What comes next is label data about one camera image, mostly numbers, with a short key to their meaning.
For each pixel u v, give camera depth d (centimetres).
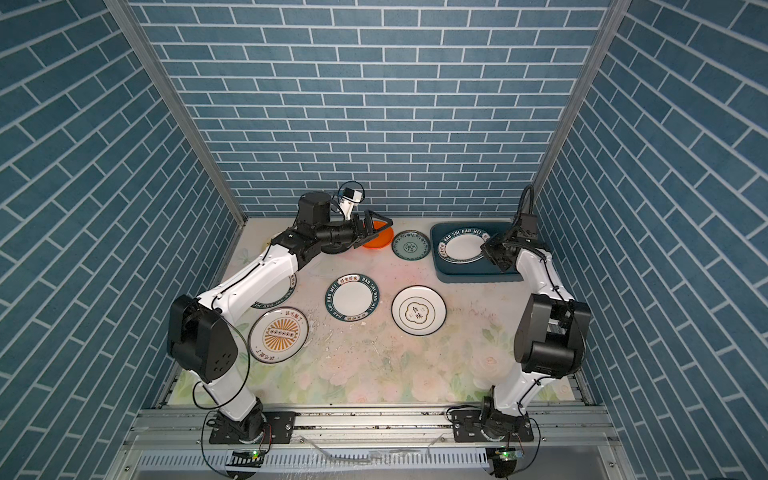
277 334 90
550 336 48
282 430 74
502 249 82
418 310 95
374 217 71
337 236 69
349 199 75
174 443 75
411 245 112
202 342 45
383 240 109
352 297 97
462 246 100
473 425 74
